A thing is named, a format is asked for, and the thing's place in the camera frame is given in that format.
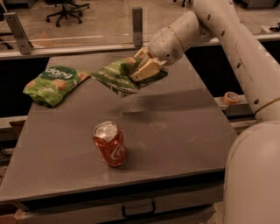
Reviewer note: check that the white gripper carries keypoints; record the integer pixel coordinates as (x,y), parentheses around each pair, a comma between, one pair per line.
(165,44)

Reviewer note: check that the green jalapeno chip bag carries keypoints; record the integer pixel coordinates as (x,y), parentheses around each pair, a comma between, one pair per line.
(117,76)

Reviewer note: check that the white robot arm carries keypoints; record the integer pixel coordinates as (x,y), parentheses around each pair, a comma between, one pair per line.
(252,175)

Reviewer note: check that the dented red coke can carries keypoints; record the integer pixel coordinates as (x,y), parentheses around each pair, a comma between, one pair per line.
(109,141)

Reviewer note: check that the light green Dang snack bag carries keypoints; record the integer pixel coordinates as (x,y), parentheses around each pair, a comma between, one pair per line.
(53,84)

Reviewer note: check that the orange tape roll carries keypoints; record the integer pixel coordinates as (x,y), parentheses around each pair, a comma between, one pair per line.
(231,98)

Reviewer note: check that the black office chair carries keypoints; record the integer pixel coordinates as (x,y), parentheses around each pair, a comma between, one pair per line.
(69,8)

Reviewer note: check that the grey drawer front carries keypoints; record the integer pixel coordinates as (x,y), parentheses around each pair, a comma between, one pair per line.
(191,207)

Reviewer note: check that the middle metal glass bracket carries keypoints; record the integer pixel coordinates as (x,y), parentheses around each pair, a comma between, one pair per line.
(137,25)

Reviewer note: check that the metal glass bracket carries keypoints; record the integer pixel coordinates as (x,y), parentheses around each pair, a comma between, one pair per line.
(137,25)
(17,30)

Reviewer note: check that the left metal glass bracket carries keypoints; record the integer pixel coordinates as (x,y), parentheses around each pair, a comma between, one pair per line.
(17,30)

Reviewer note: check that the black drawer handle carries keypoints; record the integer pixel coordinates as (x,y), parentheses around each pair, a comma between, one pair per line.
(137,208)

